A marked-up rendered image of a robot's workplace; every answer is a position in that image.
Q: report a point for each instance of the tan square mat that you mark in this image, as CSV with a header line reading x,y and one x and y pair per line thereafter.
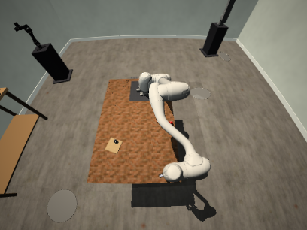
x,y
113,147

